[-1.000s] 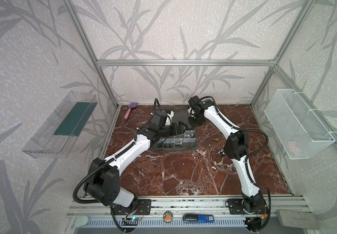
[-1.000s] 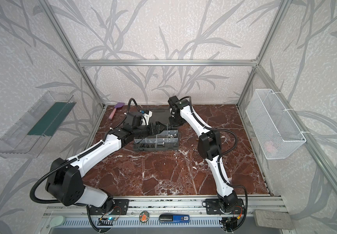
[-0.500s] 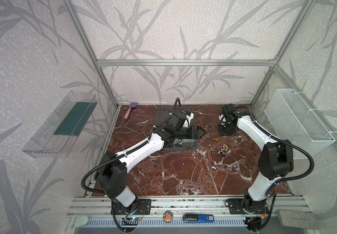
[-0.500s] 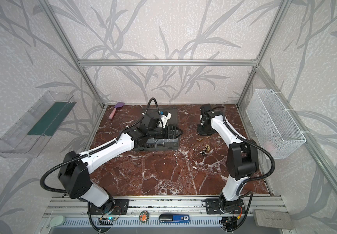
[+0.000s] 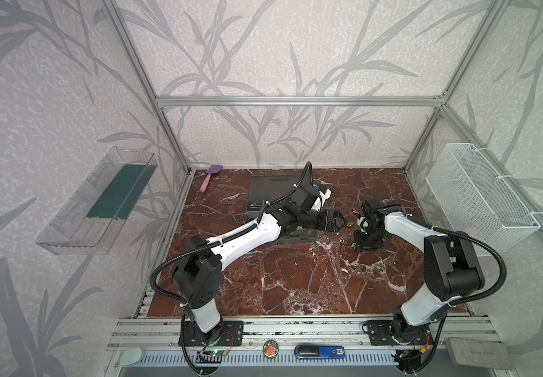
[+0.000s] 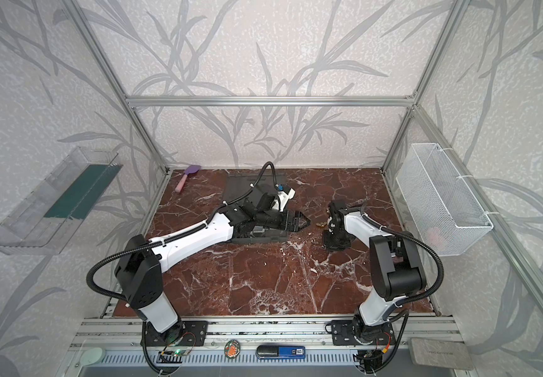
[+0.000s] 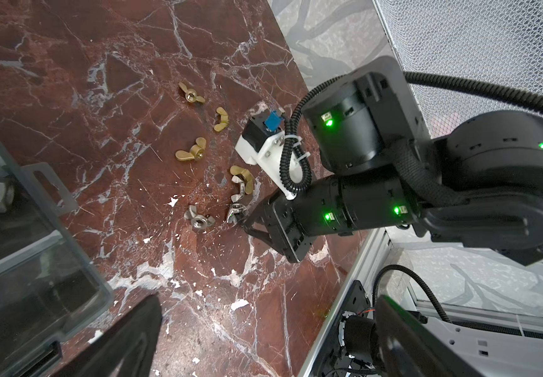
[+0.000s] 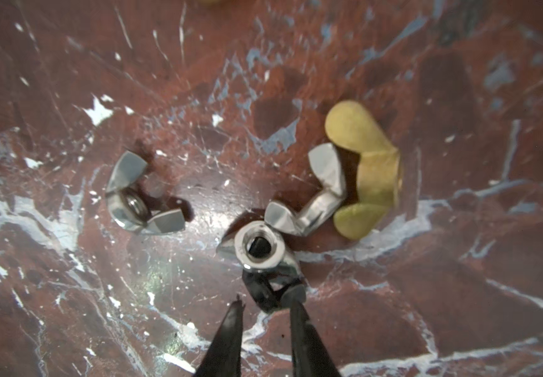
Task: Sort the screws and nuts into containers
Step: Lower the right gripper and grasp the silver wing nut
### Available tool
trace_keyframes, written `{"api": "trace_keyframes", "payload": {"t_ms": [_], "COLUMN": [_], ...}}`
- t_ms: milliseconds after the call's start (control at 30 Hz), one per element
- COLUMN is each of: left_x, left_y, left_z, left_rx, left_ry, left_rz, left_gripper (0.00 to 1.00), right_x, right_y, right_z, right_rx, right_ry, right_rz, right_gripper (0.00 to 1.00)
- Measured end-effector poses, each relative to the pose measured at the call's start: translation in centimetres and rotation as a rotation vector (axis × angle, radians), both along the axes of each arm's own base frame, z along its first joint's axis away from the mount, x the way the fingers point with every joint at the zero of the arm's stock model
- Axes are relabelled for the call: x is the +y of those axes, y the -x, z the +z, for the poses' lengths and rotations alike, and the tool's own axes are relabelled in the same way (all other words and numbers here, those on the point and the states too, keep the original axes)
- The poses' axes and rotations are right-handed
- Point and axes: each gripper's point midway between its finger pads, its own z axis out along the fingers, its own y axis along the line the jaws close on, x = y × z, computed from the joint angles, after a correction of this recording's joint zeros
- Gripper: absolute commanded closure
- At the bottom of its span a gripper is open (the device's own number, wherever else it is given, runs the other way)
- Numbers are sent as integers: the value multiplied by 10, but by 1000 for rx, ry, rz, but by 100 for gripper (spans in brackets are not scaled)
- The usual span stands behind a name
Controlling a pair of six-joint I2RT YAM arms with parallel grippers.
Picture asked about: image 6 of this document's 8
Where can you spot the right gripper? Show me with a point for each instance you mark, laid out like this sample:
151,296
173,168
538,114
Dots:
333,234

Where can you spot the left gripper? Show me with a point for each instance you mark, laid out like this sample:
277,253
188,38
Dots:
288,221

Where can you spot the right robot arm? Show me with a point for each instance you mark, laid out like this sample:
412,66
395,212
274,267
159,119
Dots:
403,269

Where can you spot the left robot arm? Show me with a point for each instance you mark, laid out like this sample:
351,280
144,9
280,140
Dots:
140,269

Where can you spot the grey plastic organizer box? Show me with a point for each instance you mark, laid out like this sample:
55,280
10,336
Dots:
236,185

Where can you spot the purple pink brush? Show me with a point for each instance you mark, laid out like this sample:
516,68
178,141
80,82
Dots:
192,169

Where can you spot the round orange badge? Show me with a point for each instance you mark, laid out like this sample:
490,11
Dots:
232,349

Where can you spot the blue black usb device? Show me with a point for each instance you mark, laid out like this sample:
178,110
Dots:
276,352

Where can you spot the grey foam pad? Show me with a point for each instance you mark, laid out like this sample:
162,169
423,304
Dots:
441,354

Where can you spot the white round knob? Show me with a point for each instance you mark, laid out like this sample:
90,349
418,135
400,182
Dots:
92,356

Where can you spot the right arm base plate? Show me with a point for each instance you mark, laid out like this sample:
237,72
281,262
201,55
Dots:
354,333

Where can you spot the white wire mesh basket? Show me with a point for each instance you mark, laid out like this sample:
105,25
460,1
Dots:
447,215

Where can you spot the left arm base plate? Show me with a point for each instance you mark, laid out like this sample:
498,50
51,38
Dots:
191,333

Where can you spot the clear wall shelf tray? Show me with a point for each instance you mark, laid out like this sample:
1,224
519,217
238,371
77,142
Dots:
45,221

